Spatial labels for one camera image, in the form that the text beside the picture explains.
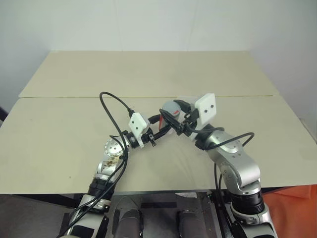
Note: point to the white paper scrap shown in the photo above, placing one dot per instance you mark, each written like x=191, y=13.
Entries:
x=185, y=195

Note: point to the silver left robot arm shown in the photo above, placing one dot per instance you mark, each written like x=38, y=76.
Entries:
x=112, y=150

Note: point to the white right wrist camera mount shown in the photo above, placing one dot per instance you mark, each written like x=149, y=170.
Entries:
x=206, y=109

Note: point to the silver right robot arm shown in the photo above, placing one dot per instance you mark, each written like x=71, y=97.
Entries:
x=237, y=153

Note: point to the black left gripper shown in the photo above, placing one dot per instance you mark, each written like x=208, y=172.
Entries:
x=149, y=136

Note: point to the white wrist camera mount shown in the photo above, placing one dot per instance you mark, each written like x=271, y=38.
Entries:
x=206, y=109
x=137, y=125

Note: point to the orange cloth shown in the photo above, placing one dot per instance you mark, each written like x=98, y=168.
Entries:
x=292, y=210

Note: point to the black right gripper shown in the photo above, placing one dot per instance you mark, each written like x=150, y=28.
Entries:
x=189, y=124

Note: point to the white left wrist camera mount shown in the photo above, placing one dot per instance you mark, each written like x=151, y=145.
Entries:
x=137, y=125

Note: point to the black object at edge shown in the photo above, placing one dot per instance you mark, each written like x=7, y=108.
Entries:
x=2, y=115

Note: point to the dark grey rounded shape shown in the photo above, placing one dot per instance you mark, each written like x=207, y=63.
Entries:
x=130, y=220

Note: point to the clear jar with red label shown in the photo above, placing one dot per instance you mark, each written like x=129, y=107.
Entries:
x=162, y=123

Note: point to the black table frame bar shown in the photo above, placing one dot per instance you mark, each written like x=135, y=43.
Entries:
x=49, y=198

